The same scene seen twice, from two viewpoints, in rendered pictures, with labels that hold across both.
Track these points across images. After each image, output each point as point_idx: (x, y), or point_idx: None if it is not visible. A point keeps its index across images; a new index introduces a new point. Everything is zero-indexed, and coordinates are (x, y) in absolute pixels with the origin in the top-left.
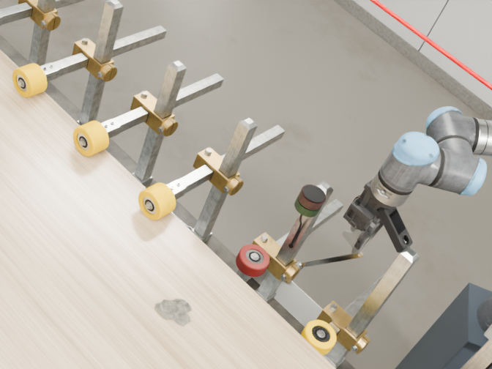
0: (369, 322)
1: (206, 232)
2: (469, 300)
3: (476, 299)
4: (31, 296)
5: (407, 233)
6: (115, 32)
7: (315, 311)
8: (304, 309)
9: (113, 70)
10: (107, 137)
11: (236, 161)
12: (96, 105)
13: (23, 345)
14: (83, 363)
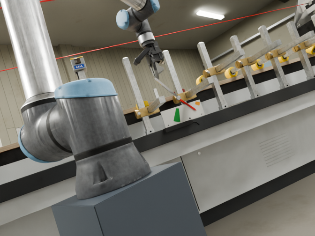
0: (136, 101)
1: (219, 103)
2: (160, 165)
3: (157, 167)
4: None
5: (137, 56)
6: (264, 38)
7: (164, 114)
8: (170, 117)
9: (267, 54)
10: (228, 70)
11: (203, 61)
12: (277, 73)
13: None
14: None
